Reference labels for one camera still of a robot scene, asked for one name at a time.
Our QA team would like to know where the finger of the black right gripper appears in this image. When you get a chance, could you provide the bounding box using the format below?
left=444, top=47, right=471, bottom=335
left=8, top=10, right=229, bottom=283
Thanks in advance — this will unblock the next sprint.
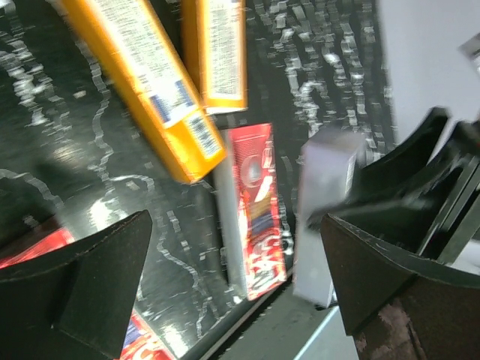
left=329, top=106, right=479, bottom=263

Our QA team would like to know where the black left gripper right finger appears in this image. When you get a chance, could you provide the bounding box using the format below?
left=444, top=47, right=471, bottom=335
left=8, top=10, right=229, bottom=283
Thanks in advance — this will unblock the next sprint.
left=321, top=215, right=479, bottom=359

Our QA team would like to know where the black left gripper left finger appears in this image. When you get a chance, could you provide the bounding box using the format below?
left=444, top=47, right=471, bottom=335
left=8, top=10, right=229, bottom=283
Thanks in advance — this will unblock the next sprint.
left=0, top=210, right=154, bottom=360

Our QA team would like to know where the red 3d toothpaste box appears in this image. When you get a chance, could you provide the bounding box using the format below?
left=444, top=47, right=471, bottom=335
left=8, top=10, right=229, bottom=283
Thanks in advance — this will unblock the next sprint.
left=0, top=226, right=177, bottom=360
left=213, top=123, right=287, bottom=301

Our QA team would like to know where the yellow toothpaste box left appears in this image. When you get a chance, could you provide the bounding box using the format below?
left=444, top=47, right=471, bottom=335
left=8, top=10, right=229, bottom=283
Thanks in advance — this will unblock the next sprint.
left=61, top=1, right=226, bottom=184

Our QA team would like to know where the yellow toothpaste box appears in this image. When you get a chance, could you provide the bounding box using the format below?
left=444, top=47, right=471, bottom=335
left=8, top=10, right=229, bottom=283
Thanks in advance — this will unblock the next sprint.
left=181, top=0, right=248, bottom=115
left=61, top=1, right=226, bottom=184

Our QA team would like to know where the yellow toothpaste box right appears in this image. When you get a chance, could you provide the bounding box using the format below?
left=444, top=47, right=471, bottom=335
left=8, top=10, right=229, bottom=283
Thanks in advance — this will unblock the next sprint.
left=181, top=0, right=248, bottom=115

